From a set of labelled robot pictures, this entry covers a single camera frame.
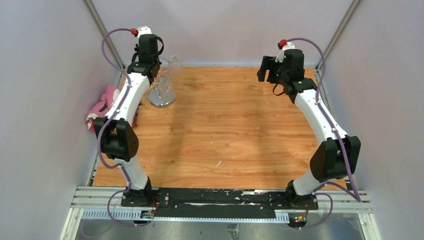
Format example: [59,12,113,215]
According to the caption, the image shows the clear wine glass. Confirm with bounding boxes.
[156,75,176,107]
[168,54,184,80]

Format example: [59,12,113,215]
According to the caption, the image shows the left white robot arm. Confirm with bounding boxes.
[93,27,164,207]

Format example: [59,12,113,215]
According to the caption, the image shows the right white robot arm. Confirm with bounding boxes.
[257,49,361,209]

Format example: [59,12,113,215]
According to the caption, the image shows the chrome wine glass rack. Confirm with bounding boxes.
[147,67,176,108]

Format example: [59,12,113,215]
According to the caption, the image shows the pink camouflage cloth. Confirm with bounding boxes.
[85,84,120,132]

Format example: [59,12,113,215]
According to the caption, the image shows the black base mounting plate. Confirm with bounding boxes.
[121,187,318,219]

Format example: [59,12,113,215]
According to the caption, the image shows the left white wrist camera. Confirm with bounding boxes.
[137,25,152,38]

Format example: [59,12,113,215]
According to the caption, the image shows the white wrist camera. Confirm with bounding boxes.
[137,25,152,38]
[274,39,296,63]

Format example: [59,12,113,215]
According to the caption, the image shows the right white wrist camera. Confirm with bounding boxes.
[274,39,296,63]

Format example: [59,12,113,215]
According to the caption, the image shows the aluminium frame rail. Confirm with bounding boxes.
[71,186,372,224]

